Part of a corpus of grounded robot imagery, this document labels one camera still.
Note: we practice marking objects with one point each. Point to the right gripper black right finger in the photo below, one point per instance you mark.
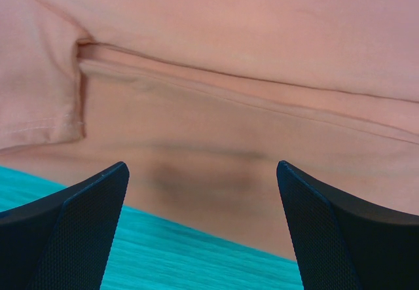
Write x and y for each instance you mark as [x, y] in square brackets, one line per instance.
[344, 242]

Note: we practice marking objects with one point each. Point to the orange t shirt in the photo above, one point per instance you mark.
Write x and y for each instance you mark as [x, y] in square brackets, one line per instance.
[202, 99]

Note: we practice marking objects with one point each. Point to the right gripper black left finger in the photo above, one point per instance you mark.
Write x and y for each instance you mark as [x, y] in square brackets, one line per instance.
[63, 241]

